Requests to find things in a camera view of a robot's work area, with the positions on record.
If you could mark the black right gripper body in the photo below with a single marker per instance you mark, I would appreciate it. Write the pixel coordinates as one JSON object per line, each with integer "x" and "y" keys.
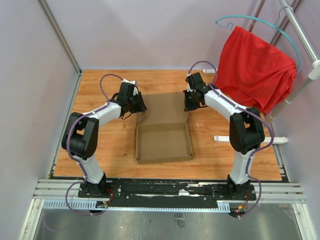
{"x": 190, "y": 103}

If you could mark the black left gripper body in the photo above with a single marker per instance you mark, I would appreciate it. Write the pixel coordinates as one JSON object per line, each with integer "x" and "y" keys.
{"x": 136, "y": 103}

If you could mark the brown cardboard box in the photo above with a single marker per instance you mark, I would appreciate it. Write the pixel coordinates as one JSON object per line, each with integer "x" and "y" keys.
{"x": 162, "y": 133}

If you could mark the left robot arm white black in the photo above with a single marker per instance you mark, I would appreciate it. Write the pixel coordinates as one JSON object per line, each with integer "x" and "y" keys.
{"x": 80, "y": 138}

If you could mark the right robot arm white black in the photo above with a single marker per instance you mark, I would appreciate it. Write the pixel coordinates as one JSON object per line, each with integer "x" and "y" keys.
{"x": 246, "y": 132}

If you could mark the white garment rack base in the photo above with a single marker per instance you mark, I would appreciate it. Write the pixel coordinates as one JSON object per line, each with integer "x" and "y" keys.
{"x": 276, "y": 140}

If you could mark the red cloth on hanger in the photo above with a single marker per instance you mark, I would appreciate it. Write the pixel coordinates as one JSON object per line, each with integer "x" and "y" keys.
{"x": 253, "y": 72}

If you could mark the teal clothes hanger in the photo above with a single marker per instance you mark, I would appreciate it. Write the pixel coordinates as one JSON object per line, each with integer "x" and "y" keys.
{"x": 226, "y": 22}

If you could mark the silver garment rack pole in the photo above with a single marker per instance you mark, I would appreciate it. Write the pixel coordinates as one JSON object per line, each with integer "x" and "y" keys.
{"x": 291, "y": 19}

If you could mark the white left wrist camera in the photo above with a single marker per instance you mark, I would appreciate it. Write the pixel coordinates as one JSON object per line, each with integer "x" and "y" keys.
{"x": 133, "y": 82}

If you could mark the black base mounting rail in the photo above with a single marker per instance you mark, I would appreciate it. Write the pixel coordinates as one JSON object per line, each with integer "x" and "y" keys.
{"x": 122, "y": 187}

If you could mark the grey slotted cable duct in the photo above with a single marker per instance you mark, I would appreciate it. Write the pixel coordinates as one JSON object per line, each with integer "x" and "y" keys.
{"x": 148, "y": 204}

